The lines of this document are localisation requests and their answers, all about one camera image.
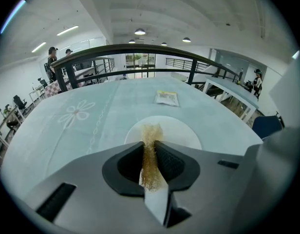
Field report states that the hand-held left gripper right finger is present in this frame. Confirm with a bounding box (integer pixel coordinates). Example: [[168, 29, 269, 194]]
[[154, 139, 246, 222]]

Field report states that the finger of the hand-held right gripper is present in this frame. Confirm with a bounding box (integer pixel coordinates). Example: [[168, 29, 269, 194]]
[[242, 57, 300, 215]]

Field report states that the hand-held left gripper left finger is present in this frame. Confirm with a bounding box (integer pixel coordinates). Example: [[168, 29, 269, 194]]
[[25, 141, 163, 234]]

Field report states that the white round plate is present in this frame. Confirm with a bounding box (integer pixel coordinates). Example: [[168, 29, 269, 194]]
[[124, 115, 203, 151]]

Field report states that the yellow sponge cloth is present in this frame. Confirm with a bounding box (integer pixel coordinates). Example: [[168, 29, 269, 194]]
[[139, 123, 169, 194]]

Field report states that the blue shell chair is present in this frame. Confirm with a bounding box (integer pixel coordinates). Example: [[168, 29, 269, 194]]
[[251, 115, 285, 139]]

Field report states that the light blue flowered tablecloth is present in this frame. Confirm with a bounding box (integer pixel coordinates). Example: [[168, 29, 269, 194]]
[[0, 76, 264, 199]]

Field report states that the clear packet with yellow label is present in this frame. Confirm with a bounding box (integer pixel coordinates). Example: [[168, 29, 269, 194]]
[[153, 90, 180, 108]]

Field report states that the pink checkered table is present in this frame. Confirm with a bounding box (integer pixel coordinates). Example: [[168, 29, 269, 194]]
[[44, 80, 62, 98]]

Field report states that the black office chair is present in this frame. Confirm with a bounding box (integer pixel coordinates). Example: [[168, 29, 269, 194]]
[[13, 95, 28, 111]]

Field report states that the white desk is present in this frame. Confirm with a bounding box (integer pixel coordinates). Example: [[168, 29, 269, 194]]
[[28, 85, 45, 107]]

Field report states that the glass entrance door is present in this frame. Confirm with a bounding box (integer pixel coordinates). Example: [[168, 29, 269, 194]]
[[125, 53, 157, 79]]

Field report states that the ceiling light strip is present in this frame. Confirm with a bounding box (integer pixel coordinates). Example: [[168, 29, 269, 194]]
[[56, 25, 79, 36], [31, 42, 47, 53]]

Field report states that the black metal railing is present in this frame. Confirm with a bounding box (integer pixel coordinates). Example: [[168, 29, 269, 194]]
[[50, 44, 243, 94]]

